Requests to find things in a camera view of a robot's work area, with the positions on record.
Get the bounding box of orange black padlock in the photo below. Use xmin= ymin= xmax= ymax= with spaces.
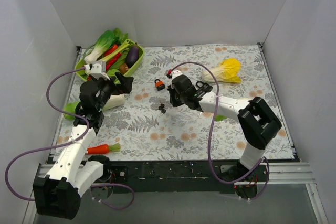
xmin=154 ymin=79 xmax=166 ymax=91

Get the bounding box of black headed key bunch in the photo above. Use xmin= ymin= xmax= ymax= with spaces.
xmin=158 ymin=103 xmax=166 ymax=114

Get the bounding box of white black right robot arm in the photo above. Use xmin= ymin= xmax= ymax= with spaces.
xmin=167 ymin=70 xmax=282 ymax=183

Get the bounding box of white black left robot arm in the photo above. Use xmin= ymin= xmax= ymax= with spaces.
xmin=33 ymin=72 xmax=134 ymax=219

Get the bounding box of green plastic tray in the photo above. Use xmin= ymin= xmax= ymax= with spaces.
xmin=75 ymin=42 xmax=145 ymax=82

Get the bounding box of red chili pepper toy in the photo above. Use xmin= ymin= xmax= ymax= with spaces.
xmin=103 ymin=44 xmax=122 ymax=71

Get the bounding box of green napa cabbage toy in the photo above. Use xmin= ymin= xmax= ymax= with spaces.
xmin=63 ymin=94 xmax=125 ymax=114

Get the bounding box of brown kiwi toy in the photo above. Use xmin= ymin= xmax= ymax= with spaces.
xmin=119 ymin=63 xmax=129 ymax=74

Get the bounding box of white radish toy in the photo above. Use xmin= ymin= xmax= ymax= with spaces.
xmin=214 ymin=114 xmax=227 ymax=122

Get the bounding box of purple eggplant toy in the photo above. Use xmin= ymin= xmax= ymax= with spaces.
xmin=125 ymin=44 xmax=139 ymax=68

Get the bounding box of floral patterned table mat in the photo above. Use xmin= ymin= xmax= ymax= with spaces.
xmin=51 ymin=44 xmax=295 ymax=161

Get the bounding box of yellow napa cabbage toy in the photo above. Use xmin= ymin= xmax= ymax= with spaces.
xmin=210 ymin=58 xmax=241 ymax=83

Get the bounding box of green bok choy toy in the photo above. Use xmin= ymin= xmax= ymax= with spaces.
xmin=84 ymin=30 xmax=119 ymax=63

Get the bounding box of orange carrot toy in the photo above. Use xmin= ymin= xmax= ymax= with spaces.
xmin=86 ymin=143 xmax=121 ymax=155

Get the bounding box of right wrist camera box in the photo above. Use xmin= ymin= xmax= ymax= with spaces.
xmin=167 ymin=70 xmax=183 ymax=79

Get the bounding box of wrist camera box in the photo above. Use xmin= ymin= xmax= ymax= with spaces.
xmin=167 ymin=70 xmax=183 ymax=79
xmin=84 ymin=61 xmax=110 ymax=80

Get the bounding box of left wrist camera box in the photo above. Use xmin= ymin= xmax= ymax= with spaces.
xmin=84 ymin=61 xmax=110 ymax=80

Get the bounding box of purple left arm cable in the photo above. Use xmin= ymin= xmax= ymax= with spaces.
xmin=4 ymin=67 xmax=136 ymax=211

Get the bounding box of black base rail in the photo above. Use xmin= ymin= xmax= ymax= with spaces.
xmin=95 ymin=160 xmax=267 ymax=195

